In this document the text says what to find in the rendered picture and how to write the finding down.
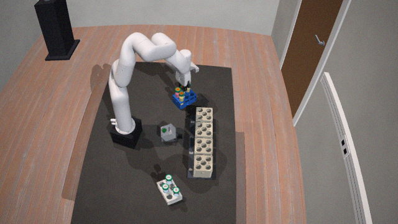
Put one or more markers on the blue tube rack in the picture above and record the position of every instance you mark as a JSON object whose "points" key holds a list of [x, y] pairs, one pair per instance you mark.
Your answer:
{"points": [[189, 99]]}

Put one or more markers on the white bucket adapter with five holes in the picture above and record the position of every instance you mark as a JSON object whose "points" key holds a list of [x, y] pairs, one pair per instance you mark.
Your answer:
{"points": [[205, 146], [204, 130], [204, 115], [199, 166]]}

